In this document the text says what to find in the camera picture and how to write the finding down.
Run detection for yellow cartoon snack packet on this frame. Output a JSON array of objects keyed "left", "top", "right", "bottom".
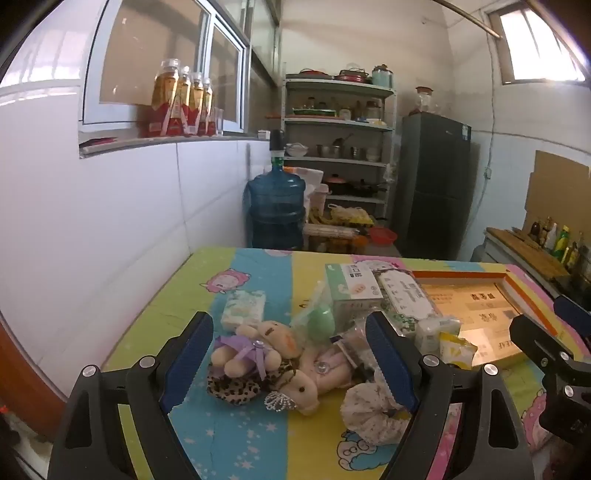
[{"left": 438, "top": 332, "right": 477, "bottom": 370}]

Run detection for amber tea bottle red label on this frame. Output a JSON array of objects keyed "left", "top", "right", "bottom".
[
  {"left": 202, "top": 78, "right": 216, "bottom": 136},
  {"left": 148, "top": 59, "right": 182, "bottom": 138},
  {"left": 189, "top": 72, "right": 205, "bottom": 136},
  {"left": 178, "top": 66, "right": 193, "bottom": 137}
]

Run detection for aluminium sliding window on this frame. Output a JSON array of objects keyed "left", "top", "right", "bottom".
[{"left": 81, "top": 0, "right": 252, "bottom": 136}]

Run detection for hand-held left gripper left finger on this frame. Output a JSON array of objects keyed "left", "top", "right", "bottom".
[{"left": 48, "top": 311, "right": 215, "bottom": 480}]

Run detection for dark grey fridge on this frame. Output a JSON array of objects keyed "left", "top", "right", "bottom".
[{"left": 394, "top": 113, "right": 472, "bottom": 260}]

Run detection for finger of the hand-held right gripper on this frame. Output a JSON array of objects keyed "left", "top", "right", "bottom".
[
  {"left": 509, "top": 315, "right": 577, "bottom": 376},
  {"left": 553, "top": 295, "right": 591, "bottom": 329}
]

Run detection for plush bear with purple dress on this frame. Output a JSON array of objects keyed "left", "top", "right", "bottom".
[{"left": 211, "top": 320, "right": 303, "bottom": 384}]

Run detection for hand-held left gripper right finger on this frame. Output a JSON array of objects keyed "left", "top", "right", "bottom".
[{"left": 365, "top": 310, "right": 532, "bottom": 480}]

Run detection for pink clear plastic packet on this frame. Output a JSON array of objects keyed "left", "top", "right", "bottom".
[{"left": 344, "top": 320, "right": 371, "bottom": 365}]

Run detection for clear box of noodles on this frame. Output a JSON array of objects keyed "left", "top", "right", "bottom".
[{"left": 305, "top": 224, "right": 358, "bottom": 252}]

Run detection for colourful cartoon printed blanket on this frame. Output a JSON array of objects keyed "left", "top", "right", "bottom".
[{"left": 99, "top": 247, "right": 591, "bottom": 480}]

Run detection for wooden cutting board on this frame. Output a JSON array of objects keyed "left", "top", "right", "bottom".
[{"left": 486, "top": 226, "right": 571, "bottom": 280}]

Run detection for yellowish bag of food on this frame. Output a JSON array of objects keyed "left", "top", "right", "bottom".
[{"left": 329, "top": 203, "right": 370, "bottom": 227}]

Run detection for wooden pole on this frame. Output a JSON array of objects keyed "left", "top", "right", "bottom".
[{"left": 436, "top": 0, "right": 503, "bottom": 38}]

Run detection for brown cardboard sheet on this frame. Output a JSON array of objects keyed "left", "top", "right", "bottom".
[{"left": 522, "top": 150, "right": 591, "bottom": 241}]

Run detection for plush bear with silver crown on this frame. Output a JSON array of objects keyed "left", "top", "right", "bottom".
[{"left": 265, "top": 344, "right": 365, "bottom": 416}]

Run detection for small high window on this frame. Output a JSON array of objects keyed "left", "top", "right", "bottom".
[{"left": 487, "top": 0, "right": 589, "bottom": 86}]

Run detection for white green carton box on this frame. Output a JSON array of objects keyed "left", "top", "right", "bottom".
[{"left": 324, "top": 263, "right": 384, "bottom": 324}]

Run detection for orange rimmed cardboard box tray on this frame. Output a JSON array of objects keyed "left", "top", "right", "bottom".
[{"left": 411, "top": 269, "right": 578, "bottom": 370}]

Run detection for leopard print hair bow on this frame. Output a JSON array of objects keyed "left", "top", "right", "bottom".
[{"left": 205, "top": 362, "right": 298, "bottom": 407}]

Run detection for red clay pot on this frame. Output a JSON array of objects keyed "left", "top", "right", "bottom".
[{"left": 323, "top": 174, "right": 352, "bottom": 195}]

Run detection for floral wet wipes pack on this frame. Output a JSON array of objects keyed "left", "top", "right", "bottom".
[{"left": 374, "top": 269, "right": 439, "bottom": 334}]

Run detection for blue water jug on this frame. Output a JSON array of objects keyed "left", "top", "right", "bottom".
[{"left": 245, "top": 157, "right": 306, "bottom": 252}]

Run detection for brown wooden board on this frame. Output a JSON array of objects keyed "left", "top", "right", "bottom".
[{"left": 0, "top": 314, "right": 70, "bottom": 439}]

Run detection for grey kitchen counter cabinet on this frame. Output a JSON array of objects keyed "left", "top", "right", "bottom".
[{"left": 471, "top": 228, "right": 591, "bottom": 303}]

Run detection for green egg sponge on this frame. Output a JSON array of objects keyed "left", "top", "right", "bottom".
[{"left": 293, "top": 279, "right": 345, "bottom": 347}]

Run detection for red pan stack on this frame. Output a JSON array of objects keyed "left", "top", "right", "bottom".
[{"left": 335, "top": 65, "right": 372, "bottom": 84}]

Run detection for white metal shelf rack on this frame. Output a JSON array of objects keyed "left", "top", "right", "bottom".
[{"left": 281, "top": 73, "right": 398, "bottom": 232}]

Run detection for black wok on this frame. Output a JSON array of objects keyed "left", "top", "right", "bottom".
[{"left": 351, "top": 180, "right": 389, "bottom": 198}]

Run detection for glass jar with red lid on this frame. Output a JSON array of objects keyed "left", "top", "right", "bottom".
[{"left": 409, "top": 86, "right": 441, "bottom": 115}]

